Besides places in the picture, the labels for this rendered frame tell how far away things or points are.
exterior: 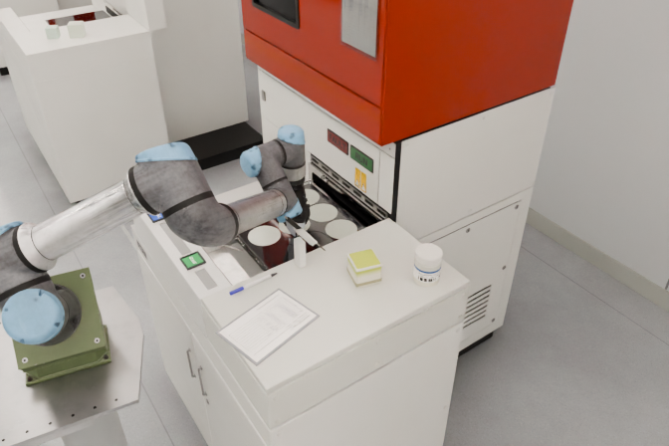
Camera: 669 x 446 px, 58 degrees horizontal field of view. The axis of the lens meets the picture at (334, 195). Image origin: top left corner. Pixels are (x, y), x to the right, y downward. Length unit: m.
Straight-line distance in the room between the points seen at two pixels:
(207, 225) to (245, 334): 0.33
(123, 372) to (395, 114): 0.98
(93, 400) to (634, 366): 2.19
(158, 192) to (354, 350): 0.59
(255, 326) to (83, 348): 0.44
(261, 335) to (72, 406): 0.49
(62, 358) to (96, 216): 0.46
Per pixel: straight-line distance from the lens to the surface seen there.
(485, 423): 2.57
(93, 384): 1.68
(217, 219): 1.29
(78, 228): 1.39
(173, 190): 1.27
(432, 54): 1.68
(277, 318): 1.52
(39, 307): 1.45
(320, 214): 1.96
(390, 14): 1.54
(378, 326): 1.50
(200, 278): 1.68
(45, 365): 1.70
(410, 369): 1.72
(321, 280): 1.62
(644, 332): 3.14
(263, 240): 1.87
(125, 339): 1.76
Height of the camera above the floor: 2.05
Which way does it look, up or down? 34 degrees down
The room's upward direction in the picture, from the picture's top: straight up
